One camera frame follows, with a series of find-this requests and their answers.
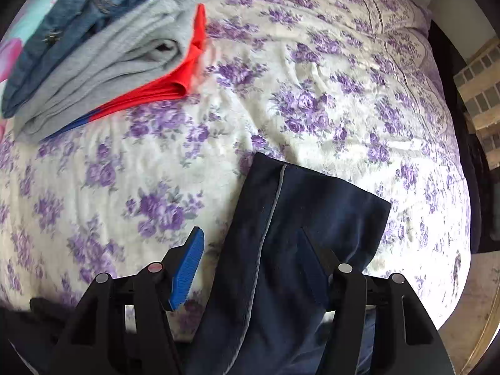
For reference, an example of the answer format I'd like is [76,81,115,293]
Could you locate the purple floral bedsheet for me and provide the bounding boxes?
[0,0,472,340]

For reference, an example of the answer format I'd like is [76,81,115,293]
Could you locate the dark bed frame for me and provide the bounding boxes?
[428,19,491,254]

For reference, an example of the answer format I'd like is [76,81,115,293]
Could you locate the folded red garment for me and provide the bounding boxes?
[46,4,208,140]

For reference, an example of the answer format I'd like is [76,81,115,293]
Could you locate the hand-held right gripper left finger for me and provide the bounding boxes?
[48,227,205,375]

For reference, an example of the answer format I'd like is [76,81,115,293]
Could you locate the folded blue jeans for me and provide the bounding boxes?
[2,0,169,118]

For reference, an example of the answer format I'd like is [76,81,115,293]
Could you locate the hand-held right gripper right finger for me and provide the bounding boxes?
[297,230,456,375]

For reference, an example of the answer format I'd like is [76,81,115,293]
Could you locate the folded grey garment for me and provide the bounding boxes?
[15,0,212,144]

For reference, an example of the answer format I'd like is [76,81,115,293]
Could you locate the navy blue pants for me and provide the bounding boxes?
[183,152,392,375]

